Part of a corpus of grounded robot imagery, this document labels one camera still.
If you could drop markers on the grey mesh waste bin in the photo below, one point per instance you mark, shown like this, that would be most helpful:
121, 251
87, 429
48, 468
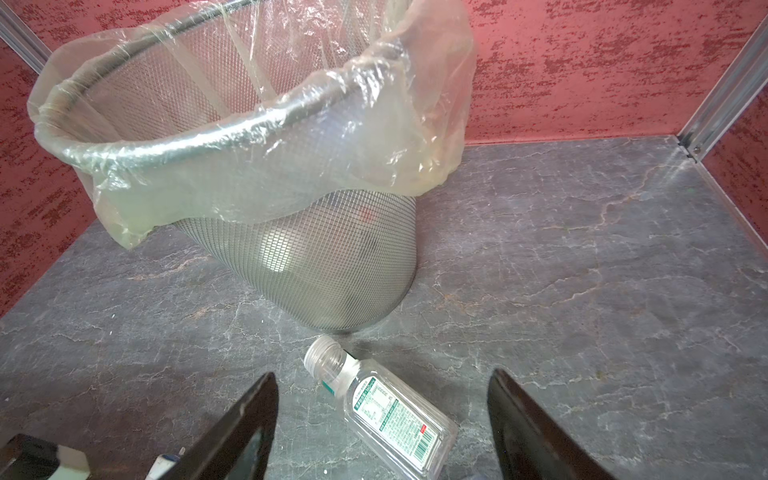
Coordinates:
340, 264

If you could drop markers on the aluminium corner post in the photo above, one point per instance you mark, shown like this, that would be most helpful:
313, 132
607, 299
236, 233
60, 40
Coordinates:
743, 80
22, 40

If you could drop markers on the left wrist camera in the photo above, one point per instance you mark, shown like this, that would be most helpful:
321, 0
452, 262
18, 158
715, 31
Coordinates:
26, 457

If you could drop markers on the clear bin liner bag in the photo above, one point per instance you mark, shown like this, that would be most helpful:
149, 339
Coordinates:
247, 111

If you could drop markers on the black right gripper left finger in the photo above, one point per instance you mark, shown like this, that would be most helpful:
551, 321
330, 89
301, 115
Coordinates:
239, 444

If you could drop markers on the left aluminium corner post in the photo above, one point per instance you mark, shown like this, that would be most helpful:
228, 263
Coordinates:
22, 40

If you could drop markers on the right aluminium corner post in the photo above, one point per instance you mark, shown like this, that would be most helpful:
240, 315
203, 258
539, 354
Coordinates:
743, 80

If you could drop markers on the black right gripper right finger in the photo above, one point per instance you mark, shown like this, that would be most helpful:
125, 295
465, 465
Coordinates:
529, 444

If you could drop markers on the clear bottle white label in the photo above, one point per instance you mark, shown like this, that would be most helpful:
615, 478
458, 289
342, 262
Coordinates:
405, 430

